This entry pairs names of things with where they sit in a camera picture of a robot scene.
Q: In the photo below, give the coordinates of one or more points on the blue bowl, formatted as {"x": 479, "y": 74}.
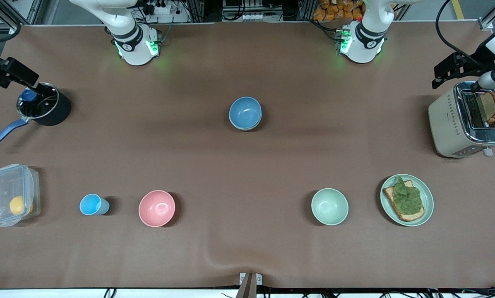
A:
{"x": 245, "y": 111}

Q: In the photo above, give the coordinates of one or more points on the light green bowl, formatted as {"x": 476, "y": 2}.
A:
{"x": 243, "y": 128}
{"x": 329, "y": 206}

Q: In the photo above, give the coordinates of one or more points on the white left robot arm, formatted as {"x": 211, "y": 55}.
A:
{"x": 363, "y": 47}

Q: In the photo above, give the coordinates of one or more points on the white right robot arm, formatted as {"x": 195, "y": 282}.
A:
{"x": 133, "y": 45}

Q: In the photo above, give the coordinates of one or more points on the pink bowl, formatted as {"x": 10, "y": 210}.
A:
{"x": 156, "y": 208}

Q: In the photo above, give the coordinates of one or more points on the glass lid with blue knob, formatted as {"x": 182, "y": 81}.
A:
{"x": 42, "y": 105}

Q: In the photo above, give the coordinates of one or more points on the beige and chrome toaster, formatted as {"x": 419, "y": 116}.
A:
{"x": 446, "y": 120}

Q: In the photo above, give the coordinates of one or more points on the brown toast slice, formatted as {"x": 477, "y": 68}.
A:
{"x": 489, "y": 106}

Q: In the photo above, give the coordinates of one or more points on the clear plastic lidded container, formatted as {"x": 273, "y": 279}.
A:
{"x": 3, "y": 186}

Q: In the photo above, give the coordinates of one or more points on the yellow lemon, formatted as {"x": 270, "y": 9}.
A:
{"x": 18, "y": 205}

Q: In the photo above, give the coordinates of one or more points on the light green plate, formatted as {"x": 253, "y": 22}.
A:
{"x": 428, "y": 194}

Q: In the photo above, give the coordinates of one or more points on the orange snack bag pile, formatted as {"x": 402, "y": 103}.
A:
{"x": 334, "y": 10}

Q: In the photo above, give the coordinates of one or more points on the light blue cup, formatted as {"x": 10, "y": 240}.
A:
{"x": 91, "y": 204}

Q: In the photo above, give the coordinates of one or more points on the green lettuce leaf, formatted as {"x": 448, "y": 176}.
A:
{"x": 409, "y": 198}

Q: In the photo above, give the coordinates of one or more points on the brown bread slice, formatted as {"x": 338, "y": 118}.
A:
{"x": 390, "y": 196}

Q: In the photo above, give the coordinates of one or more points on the brown table cloth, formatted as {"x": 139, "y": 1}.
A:
{"x": 247, "y": 178}

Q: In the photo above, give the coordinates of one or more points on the metal table edge bracket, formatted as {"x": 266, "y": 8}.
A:
{"x": 250, "y": 281}

